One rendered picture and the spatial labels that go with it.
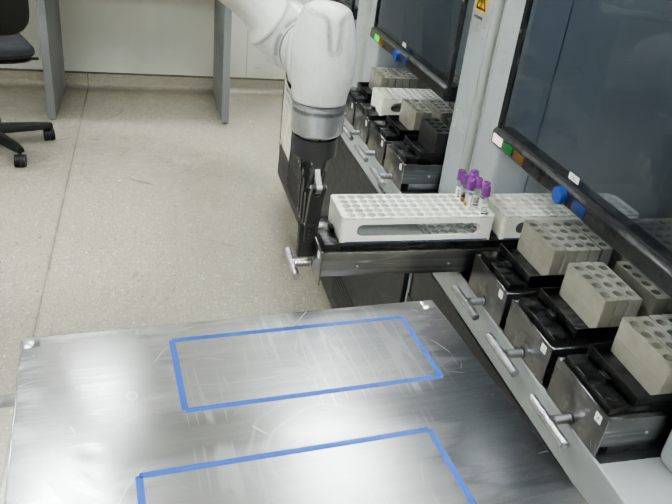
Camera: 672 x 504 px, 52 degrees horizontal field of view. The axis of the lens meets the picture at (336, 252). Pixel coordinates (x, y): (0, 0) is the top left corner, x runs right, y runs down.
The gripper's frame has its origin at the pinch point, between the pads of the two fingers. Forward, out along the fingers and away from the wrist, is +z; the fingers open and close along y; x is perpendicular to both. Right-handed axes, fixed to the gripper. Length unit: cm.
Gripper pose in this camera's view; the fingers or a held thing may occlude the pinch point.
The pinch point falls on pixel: (305, 238)
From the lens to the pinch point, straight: 128.1
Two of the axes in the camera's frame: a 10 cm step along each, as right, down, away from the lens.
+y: -2.3, -5.0, 8.4
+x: -9.7, 0.2, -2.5
